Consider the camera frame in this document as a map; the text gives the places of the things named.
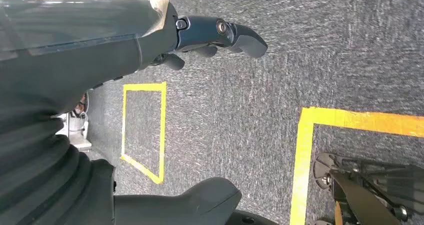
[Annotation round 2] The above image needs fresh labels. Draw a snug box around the white floor stand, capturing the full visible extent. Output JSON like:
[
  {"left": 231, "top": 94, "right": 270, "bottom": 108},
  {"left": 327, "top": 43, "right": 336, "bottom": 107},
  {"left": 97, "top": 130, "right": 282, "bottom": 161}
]
[{"left": 54, "top": 92, "right": 93, "bottom": 152}]

